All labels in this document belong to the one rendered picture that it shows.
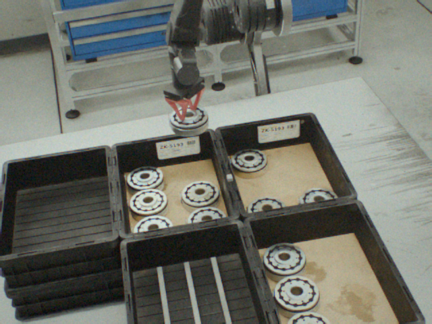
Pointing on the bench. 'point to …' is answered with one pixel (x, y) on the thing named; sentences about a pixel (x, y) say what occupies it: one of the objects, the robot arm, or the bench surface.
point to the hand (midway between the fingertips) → (187, 113)
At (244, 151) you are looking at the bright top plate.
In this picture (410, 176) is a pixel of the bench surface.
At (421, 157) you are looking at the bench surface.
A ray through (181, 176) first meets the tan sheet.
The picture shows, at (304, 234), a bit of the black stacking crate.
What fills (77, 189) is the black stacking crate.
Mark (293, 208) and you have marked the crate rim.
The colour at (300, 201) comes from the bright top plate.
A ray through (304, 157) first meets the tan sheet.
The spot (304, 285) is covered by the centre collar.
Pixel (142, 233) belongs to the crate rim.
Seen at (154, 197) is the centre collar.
